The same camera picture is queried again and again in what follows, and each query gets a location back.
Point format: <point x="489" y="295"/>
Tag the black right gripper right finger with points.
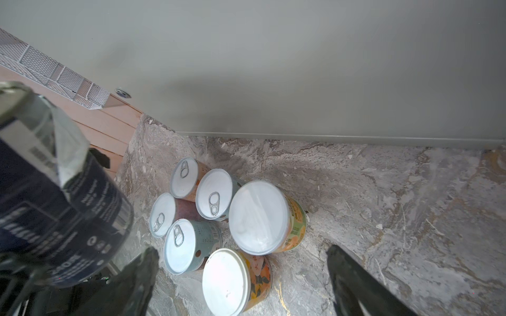
<point x="356" y="291"/>

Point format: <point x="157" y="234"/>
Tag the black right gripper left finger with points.
<point x="128" y="293"/>

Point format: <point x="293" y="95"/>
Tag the dark tomato can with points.
<point x="58" y="205"/>

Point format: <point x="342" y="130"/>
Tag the orange can white lid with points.
<point x="264" y="220"/>
<point x="234" y="281"/>

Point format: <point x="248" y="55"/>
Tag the pull-tab can front middle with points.
<point x="189" y="244"/>

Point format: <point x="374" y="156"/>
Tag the pull-tab can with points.
<point x="189" y="244"/>
<point x="186" y="178"/>
<point x="215" y="194"/>
<point x="168" y="209"/>

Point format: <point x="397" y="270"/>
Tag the pull-tab can front left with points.
<point x="168" y="209"/>

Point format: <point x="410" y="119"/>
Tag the orange can white lid front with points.
<point x="234" y="281"/>

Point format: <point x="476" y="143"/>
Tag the pull-tab can rear left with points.
<point x="186" y="178"/>

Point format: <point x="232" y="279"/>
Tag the pull-tab can rear middle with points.
<point x="215" y="194"/>

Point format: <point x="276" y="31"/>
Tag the grey metal cabinet box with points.
<point x="410" y="73"/>

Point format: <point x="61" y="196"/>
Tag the white wire mesh shelf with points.
<point x="25" y="60"/>

